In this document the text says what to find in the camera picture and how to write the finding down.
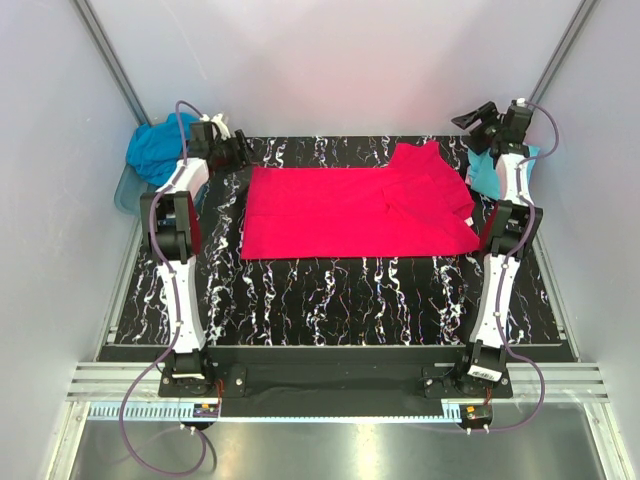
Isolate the aluminium corner post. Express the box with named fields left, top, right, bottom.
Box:
left=70, top=0, right=151, bottom=125
left=528, top=0, right=600, bottom=104

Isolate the left aluminium corner post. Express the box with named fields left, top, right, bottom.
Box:
left=70, top=0, right=151, bottom=125

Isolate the red t shirt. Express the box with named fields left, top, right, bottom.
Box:
left=241, top=141, right=479, bottom=260

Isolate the clear teal plastic bin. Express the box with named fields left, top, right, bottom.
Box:
left=114, top=164, right=155, bottom=217

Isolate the folded light blue t shirt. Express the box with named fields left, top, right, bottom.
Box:
left=467, top=144, right=541, bottom=199

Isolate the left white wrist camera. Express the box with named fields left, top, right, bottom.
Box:
left=199, top=113, right=232, bottom=141

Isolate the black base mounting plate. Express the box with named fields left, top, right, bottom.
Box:
left=159, top=346, right=484, bottom=420

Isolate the white slotted cable duct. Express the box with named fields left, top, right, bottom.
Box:
left=87, top=402, right=221, bottom=422

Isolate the right aluminium corner post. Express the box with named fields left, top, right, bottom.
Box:
left=528, top=0, right=600, bottom=104

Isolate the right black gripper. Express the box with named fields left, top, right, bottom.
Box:
left=449, top=101, right=501, bottom=156

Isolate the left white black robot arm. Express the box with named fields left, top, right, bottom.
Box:
left=140, top=114, right=251, bottom=396

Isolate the blue crumpled t shirt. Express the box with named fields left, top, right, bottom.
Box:
left=125, top=113, right=183, bottom=186

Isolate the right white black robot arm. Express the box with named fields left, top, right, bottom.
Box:
left=450, top=98, right=543, bottom=398

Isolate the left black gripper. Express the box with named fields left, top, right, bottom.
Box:
left=209, top=130, right=260, bottom=176

